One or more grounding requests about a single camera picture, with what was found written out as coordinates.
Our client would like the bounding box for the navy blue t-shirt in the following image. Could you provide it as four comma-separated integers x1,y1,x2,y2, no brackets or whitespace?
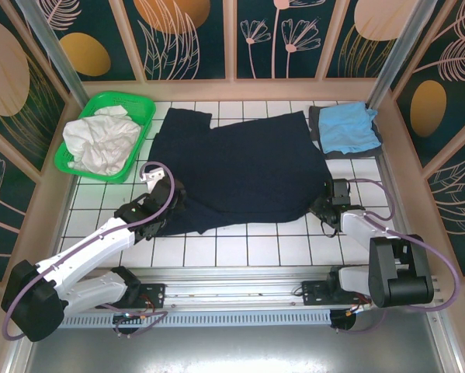
147,107,332,238

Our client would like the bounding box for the light blue folded t-shirt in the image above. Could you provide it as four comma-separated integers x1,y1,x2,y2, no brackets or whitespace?
318,101,382,155

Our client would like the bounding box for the grey folded t-shirt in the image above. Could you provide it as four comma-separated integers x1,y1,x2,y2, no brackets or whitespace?
307,104,385,161

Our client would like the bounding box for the white crumpled t-shirt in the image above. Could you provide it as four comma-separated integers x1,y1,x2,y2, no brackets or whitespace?
62,105,144,176

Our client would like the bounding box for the green plastic basket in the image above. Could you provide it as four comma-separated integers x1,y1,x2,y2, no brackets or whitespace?
54,90,157,184

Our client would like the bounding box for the small controller board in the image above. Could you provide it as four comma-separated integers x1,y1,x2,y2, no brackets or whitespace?
113,311,151,325

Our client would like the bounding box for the aluminium side rail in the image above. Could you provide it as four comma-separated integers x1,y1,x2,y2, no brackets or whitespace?
370,111,420,273

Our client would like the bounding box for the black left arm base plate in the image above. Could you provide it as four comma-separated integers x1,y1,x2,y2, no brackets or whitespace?
133,282,167,310

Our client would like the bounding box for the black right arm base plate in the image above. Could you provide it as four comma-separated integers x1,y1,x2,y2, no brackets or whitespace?
300,278,336,309

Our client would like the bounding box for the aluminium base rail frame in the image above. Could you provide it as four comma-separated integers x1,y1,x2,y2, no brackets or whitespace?
41,266,443,312

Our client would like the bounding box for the slotted grey cable duct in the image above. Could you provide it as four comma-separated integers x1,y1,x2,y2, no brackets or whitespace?
59,309,333,328

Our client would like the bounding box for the aluminium corner post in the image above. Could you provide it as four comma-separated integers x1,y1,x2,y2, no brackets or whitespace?
13,0,88,104
366,0,439,114

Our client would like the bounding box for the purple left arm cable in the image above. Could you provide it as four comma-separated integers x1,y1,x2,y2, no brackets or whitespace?
0,162,177,343

